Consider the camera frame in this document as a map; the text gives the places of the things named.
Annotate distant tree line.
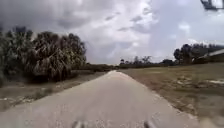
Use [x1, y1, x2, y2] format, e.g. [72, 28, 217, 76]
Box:
[79, 55, 178, 71]

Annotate grey paved road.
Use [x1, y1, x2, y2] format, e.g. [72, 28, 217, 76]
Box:
[0, 69, 204, 128]

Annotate clump of palm trees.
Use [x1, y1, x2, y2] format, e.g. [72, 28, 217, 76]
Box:
[0, 26, 88, 84]

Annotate robot's own part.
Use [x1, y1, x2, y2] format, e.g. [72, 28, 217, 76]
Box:
[71, 120, 85, 128]
[143, 119, 159, 128]

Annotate dry grass field with sandy edge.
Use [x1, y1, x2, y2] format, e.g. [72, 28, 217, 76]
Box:
[118, 62, 224, 128]

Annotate group of dark trees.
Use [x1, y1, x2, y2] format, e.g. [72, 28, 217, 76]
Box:
[173, 43, 224, 65]

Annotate dry grass verge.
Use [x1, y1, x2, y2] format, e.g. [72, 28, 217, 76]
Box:
[0, 69, 108, 113]

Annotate low building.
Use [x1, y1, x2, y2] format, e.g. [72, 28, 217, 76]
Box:
[196, 48, 224, 64]

